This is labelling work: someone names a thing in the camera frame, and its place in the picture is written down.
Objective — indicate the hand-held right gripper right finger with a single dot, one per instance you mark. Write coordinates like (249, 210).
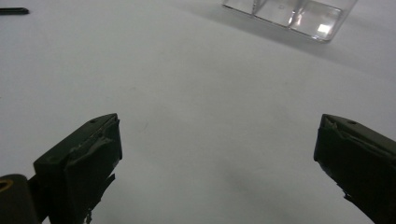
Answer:
(358, 161)

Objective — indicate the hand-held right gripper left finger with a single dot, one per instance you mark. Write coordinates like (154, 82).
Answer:
(81, 165)

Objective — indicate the clear plastic compartment box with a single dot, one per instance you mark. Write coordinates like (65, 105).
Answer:
(291, 15)

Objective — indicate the thin black pen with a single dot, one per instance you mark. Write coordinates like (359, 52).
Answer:
(14, 11)

